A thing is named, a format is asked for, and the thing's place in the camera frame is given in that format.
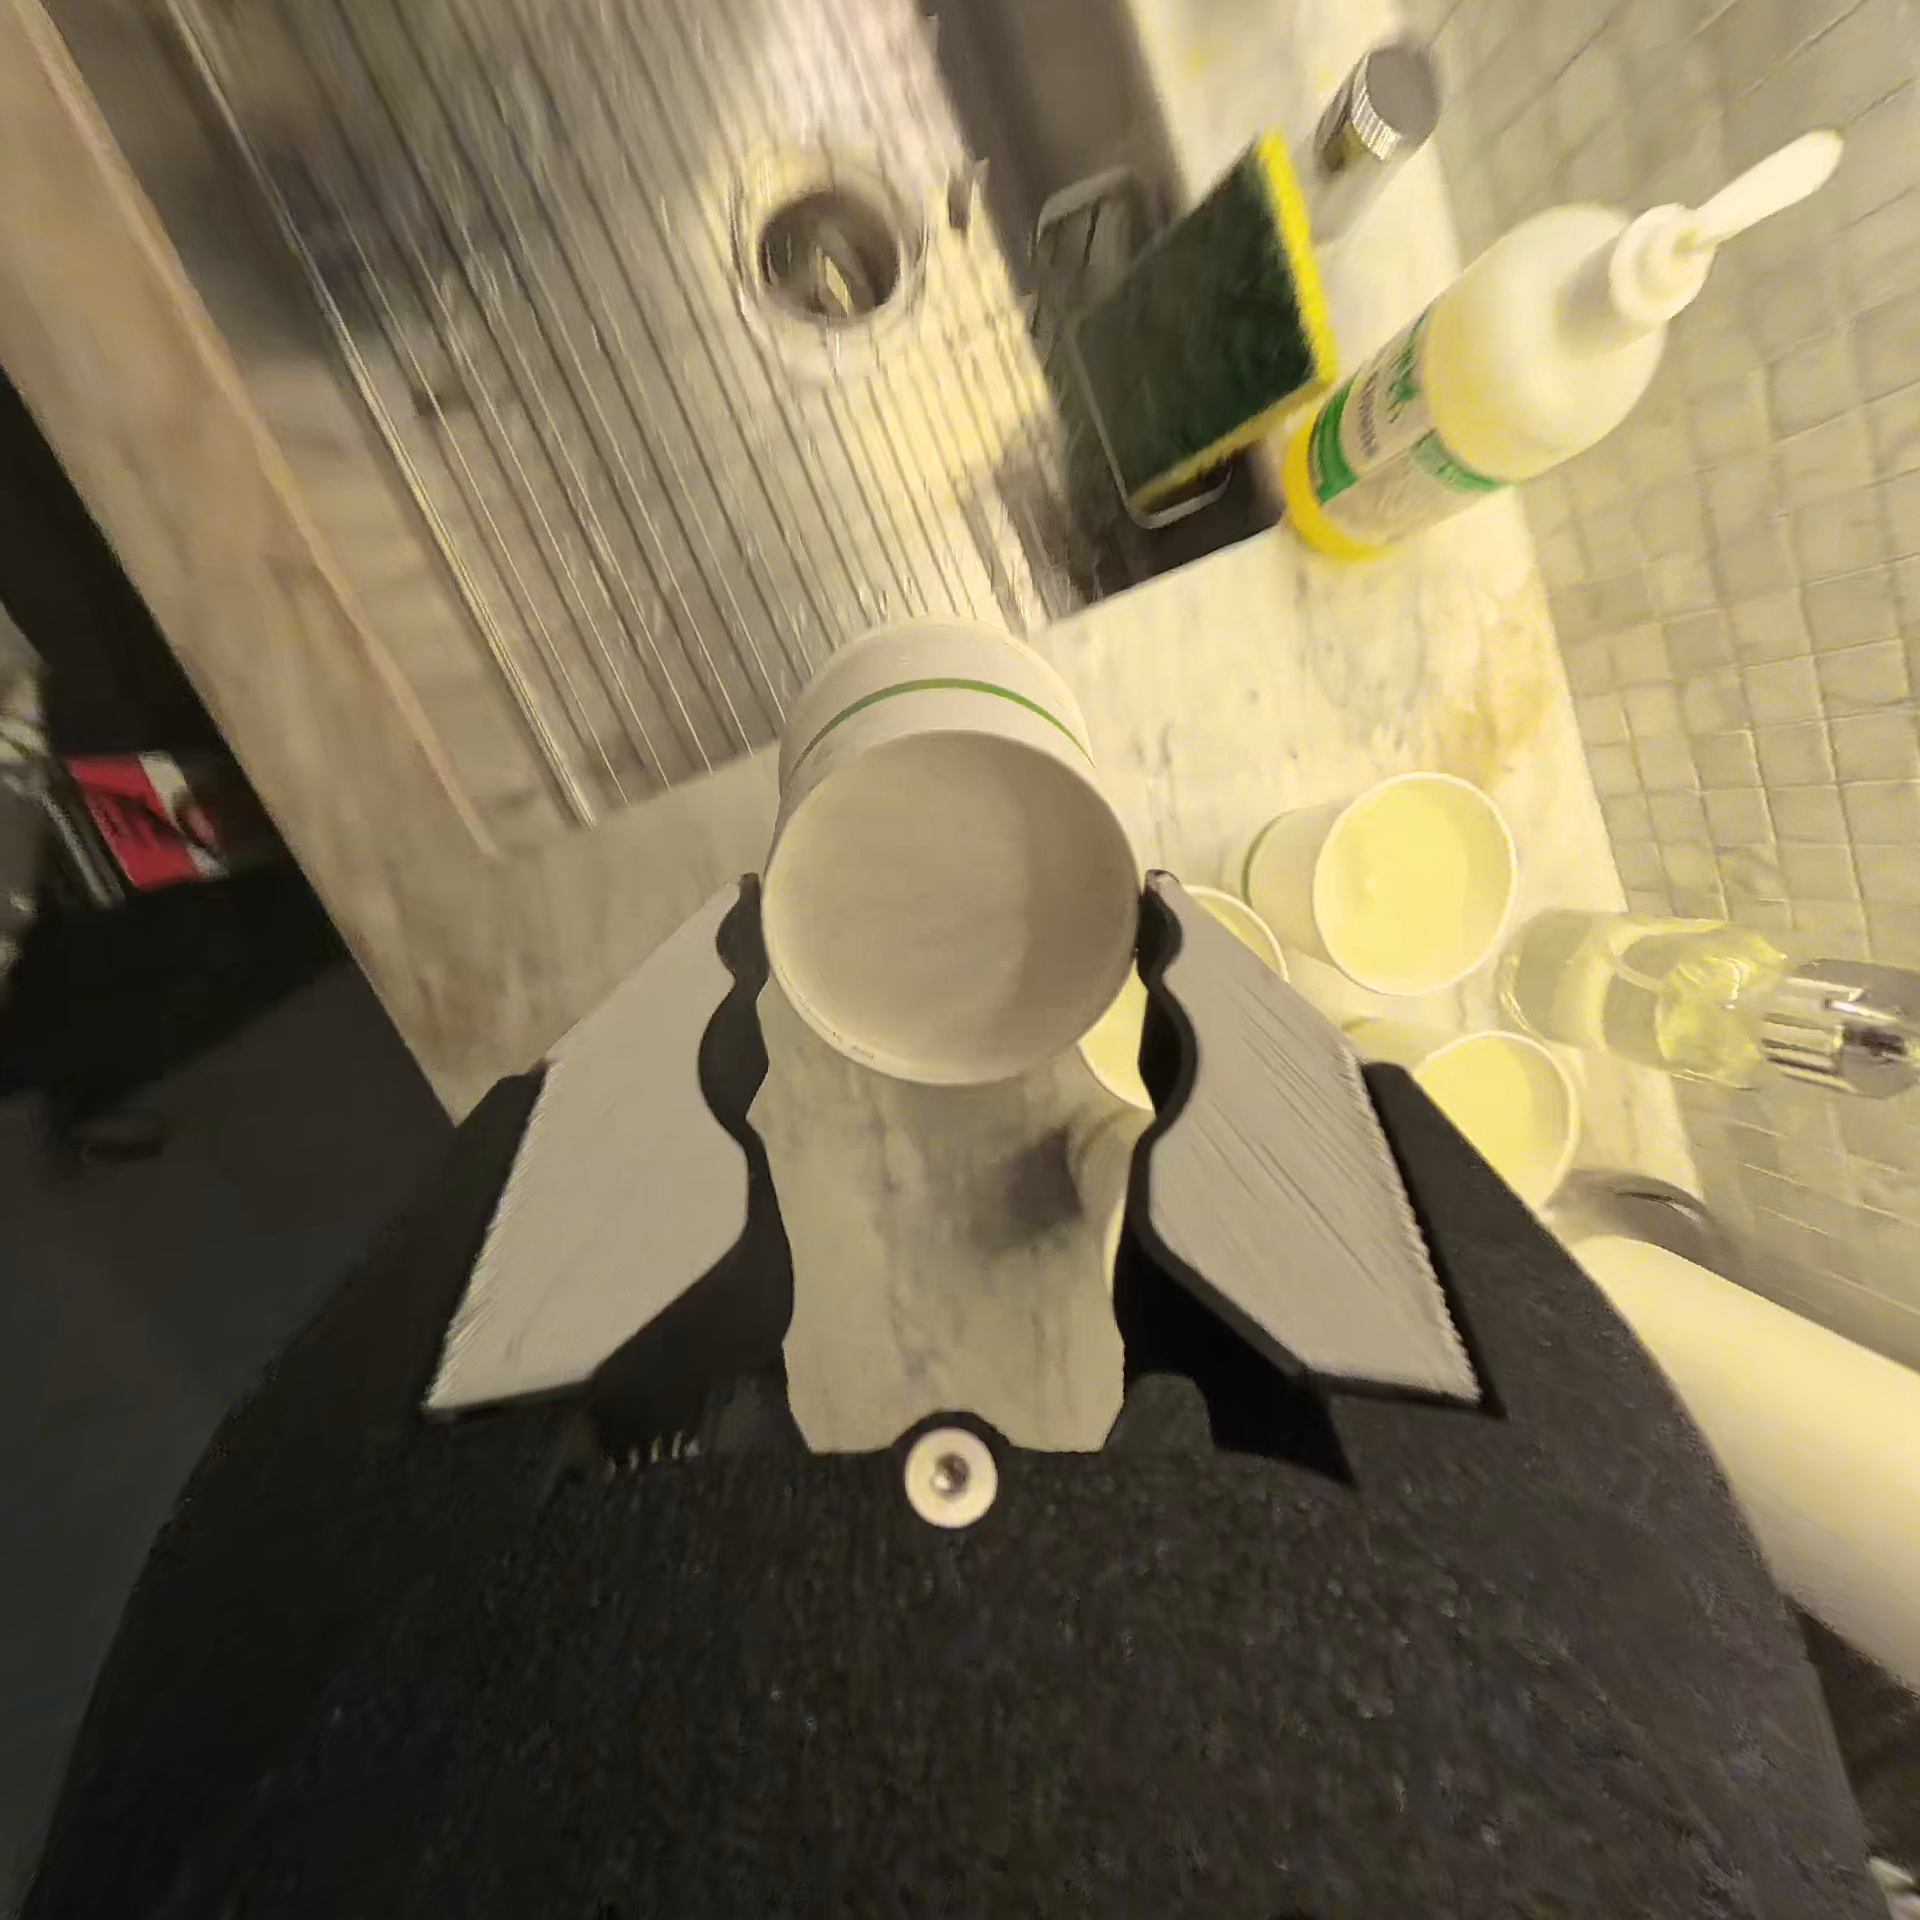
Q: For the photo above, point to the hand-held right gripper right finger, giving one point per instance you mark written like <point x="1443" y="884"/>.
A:
<point x="1289" y="1202"/>

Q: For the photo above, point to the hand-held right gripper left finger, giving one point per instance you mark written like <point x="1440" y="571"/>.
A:
<point x="598" y="1202"/>

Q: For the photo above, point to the glass soap dispenser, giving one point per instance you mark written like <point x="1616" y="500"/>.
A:
<point x="1620" y="990"/>

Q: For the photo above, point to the paper towel roll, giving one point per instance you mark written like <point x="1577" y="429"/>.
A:
<point x="1769" y="1426"/>

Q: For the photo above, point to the red printed box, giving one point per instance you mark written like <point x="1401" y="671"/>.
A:
<point x="141" y="819"/>

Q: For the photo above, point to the dish soap pump bottle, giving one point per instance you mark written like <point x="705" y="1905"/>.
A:
<point x="1500" y="377"/>

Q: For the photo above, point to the yellow green sponge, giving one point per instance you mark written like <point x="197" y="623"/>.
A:
<point x="1200" y="346"/>

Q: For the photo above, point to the chrome sink fixture cap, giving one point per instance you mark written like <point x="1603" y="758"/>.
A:
<point x="1371" y="106"/>

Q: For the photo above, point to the stainless steel sink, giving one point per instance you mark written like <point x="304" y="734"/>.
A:
<point x="1050" y="91"/>

